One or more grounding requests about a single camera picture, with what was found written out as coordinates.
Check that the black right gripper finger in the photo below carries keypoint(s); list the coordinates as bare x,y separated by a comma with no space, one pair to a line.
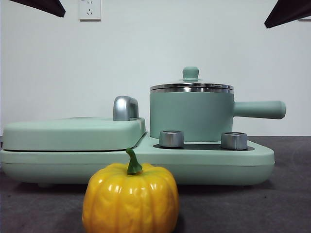
291,12

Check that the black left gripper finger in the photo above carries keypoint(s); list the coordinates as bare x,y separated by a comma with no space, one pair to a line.
46,5

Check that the glass lid with green knob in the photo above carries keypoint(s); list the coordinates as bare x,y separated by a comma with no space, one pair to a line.
190,72

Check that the yellow pumpkin with green stem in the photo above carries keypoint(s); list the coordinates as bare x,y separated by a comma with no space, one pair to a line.
131,199

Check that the green griddle cover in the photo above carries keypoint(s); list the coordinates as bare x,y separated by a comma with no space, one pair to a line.
73,136

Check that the silver control knob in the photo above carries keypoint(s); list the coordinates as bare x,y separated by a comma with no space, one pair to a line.
234,141
171,139

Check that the green breakfast machine base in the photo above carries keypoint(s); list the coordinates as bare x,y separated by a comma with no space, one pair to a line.
218,165

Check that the white wall socket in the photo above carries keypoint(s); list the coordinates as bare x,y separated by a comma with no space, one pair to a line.
90,11

